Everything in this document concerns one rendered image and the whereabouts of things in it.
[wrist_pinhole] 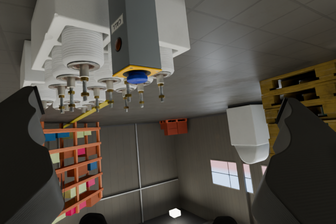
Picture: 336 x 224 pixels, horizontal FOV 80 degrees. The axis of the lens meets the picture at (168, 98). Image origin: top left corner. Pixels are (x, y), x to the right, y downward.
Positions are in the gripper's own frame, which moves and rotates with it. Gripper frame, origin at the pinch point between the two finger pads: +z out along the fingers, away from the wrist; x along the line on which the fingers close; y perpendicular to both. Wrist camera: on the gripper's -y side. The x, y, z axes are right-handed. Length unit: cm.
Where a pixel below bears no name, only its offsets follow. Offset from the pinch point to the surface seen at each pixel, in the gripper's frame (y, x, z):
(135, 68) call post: 8.5, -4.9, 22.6
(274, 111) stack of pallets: 112, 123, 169
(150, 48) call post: 5.9, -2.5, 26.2
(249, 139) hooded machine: 319, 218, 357
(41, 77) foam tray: 34, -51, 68
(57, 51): 13, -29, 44
